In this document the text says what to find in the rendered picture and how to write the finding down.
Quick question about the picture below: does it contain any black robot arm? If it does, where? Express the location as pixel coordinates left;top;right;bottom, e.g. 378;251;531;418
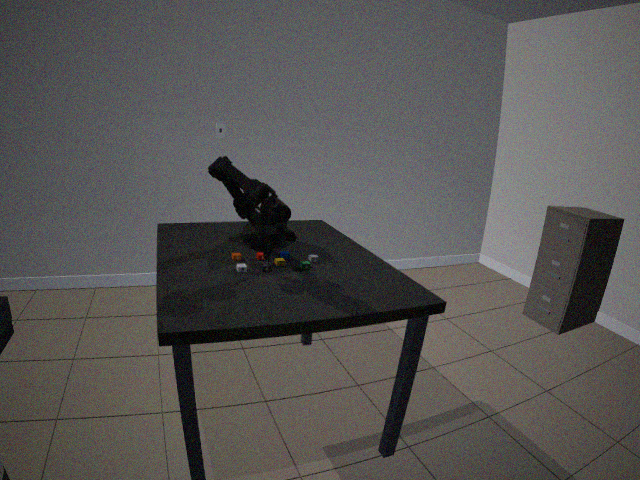
208;156;291;242

